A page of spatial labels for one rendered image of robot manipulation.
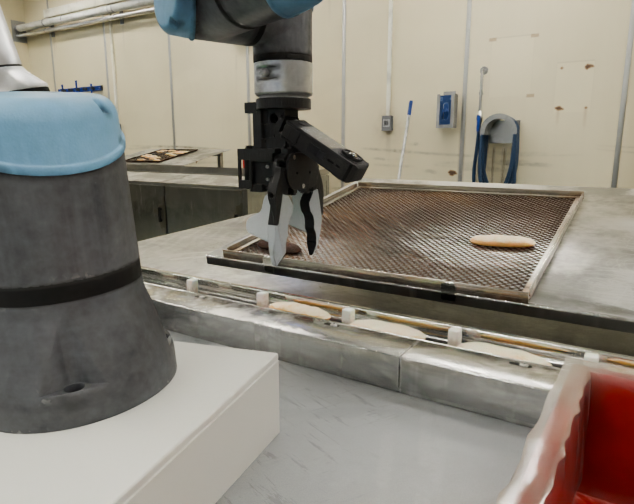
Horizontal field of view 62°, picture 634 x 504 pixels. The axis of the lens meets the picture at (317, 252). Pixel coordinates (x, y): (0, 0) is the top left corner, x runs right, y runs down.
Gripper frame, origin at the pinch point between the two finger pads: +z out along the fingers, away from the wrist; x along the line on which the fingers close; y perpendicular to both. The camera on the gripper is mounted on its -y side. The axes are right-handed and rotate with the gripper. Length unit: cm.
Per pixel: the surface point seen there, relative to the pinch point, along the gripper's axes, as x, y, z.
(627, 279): -20.6, -37.6, 3.1
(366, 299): -19.7, -0.3, 11.4
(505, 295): -9.2, -25.0, 4.3
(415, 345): 5.4, -19.1, 7.3
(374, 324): 1.2, -12.0, 7.4
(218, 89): -371, 354, -70
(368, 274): -9.2, -5.8, 4.1
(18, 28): -358, 690, -165
